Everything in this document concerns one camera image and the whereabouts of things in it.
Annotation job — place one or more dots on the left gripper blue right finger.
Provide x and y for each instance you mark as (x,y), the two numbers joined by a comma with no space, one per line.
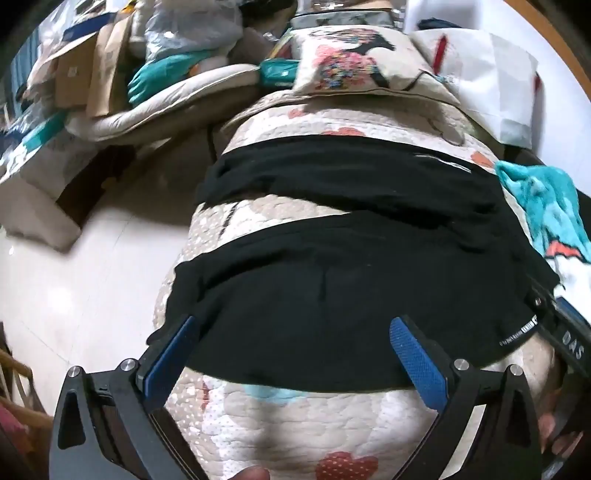
(425,362)

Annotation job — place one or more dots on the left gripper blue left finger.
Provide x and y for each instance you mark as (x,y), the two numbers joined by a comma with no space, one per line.
(163,361)

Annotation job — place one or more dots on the black pants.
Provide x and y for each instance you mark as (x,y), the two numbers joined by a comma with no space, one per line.
(307,305)

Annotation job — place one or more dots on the person's hand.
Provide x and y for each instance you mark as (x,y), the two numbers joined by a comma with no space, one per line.
(252,473)

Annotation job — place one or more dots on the heart patterned quilt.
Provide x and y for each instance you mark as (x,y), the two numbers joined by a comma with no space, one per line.
(297,434)

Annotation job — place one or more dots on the wooden chair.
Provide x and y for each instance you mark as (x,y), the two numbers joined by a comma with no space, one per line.
(25,426)

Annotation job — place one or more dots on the teal and white fleece blanket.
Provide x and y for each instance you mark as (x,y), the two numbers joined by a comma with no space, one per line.
(550,202)

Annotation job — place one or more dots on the white patterned storage box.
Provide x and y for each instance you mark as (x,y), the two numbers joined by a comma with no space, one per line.
(52,180)

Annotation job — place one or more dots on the white paper shopping bag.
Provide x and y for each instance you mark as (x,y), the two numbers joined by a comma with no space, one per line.
(493,79)

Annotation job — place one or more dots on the teal cloth bundle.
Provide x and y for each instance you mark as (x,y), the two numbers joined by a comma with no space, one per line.
(157,75)

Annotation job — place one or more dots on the brown cardboard box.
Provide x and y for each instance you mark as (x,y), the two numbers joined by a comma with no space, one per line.
(87,68)

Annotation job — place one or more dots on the floral girl print pillow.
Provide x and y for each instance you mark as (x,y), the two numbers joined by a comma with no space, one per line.
(357,59)

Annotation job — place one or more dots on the teal tissue pack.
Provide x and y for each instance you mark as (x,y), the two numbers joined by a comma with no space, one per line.
(275,74)

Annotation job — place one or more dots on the clear plastic bag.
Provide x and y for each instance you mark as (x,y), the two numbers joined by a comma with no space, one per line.
(177,27)

